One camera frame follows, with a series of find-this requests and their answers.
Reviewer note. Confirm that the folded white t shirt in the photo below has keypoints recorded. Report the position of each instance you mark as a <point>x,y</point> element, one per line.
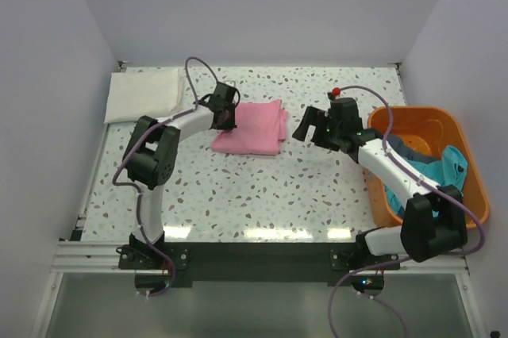
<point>146,93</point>

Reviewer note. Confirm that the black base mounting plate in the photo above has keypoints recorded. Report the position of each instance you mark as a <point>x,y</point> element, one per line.
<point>242,262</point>

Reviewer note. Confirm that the grey t shirt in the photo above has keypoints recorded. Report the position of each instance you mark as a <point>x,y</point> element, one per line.
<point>408,153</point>

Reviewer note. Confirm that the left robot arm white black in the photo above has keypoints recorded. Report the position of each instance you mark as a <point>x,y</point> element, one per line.
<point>149,160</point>

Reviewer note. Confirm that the pink t shirt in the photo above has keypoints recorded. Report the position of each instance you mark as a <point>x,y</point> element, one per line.
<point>261,128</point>

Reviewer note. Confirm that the turquoise t shirt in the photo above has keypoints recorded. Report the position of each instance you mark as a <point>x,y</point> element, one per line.
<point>450,170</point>

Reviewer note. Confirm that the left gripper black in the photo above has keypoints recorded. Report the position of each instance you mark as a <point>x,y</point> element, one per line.
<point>231,124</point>

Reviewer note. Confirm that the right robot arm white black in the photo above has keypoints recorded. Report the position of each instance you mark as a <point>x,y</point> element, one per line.
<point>433,222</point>

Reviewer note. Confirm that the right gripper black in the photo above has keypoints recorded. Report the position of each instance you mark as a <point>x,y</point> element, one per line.
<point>317,117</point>

